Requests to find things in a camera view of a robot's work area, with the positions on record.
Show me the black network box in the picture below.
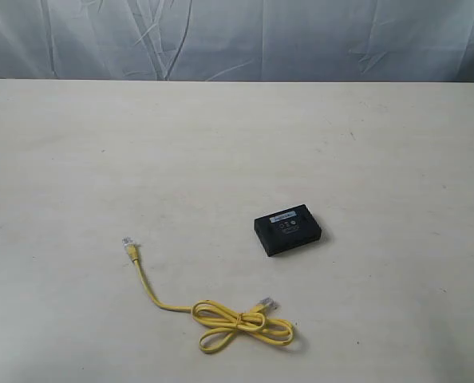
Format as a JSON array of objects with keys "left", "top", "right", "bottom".
[{"left": 254, "top": 204, "right": 328, "bottom": 257}]

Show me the grey wrinkled backdrop cloth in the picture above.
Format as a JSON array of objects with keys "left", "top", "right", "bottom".
[{"left": 0, "top": 1, "right": 474, "bottom": 82}]

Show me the yellow ethernet cable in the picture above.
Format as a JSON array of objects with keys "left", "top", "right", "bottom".
[{"left": 120, "top": 235, "right": 297, "bottom": 354}]

